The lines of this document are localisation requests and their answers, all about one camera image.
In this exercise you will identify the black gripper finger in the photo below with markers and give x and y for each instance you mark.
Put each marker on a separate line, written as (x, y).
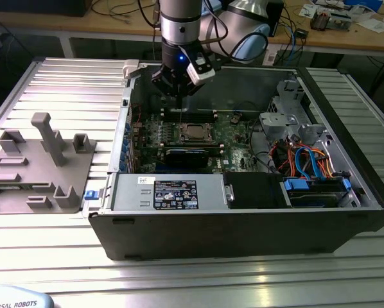
(190, 90)
(164, 83)

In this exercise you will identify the silver-topped green CPU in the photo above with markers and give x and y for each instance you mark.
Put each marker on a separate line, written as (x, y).
(196, 132)

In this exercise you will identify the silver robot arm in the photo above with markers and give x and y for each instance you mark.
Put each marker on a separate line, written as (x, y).
(179, 19)

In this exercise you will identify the CPU socket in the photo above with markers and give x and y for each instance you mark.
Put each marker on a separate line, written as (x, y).
(181, 140)

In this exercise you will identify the grey case latch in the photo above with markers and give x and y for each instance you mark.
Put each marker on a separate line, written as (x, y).
(131, 68)

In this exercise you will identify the round coin cell battery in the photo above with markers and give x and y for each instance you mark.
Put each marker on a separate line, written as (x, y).
(234, 119)

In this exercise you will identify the black graphics card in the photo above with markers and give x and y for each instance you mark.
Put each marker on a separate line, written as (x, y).
(185, 159)

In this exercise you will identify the green motherboard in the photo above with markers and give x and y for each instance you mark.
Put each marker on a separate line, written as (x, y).
(240, 150)

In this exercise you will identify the white printed label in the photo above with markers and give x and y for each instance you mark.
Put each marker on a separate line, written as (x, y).
(270, 57)

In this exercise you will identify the wooden workbench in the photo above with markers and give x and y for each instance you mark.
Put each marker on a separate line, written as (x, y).
(89, 27)

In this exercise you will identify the grey metal drive cage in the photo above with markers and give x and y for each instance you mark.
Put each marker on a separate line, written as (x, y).
(277, 119)

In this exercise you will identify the tall black device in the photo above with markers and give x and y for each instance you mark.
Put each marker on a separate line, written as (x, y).
(278, 16)

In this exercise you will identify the silver power supply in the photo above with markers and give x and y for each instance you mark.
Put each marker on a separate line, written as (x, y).
(127, 192)

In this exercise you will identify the black drive bay box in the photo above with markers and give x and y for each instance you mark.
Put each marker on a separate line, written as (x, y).
(253, 189)

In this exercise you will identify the small black adapter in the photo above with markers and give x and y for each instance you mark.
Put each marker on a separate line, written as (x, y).
(301, 33)

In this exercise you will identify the blue case latch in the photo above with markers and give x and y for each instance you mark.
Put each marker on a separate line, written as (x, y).
(90, 195)

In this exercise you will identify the disk drive blue carrier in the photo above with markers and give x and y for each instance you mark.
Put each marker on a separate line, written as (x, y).
(296, 186)

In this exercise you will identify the large black box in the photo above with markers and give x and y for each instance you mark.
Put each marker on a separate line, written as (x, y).
(34, 8)

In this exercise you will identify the open PC case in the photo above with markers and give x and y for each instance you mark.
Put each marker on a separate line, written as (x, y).
(211, 234)

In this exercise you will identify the copper wound transformer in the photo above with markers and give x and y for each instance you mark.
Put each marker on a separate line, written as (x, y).
(320, 20)

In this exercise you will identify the grey parts rack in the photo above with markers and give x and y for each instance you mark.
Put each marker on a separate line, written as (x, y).
(34, 183)

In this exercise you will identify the green electronics module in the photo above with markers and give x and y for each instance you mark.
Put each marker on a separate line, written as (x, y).
(339, 22)

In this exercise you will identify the white paper sheets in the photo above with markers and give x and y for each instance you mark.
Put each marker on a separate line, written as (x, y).
(375, 25)

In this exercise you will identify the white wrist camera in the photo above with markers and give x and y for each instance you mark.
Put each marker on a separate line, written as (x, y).
(198, 78)

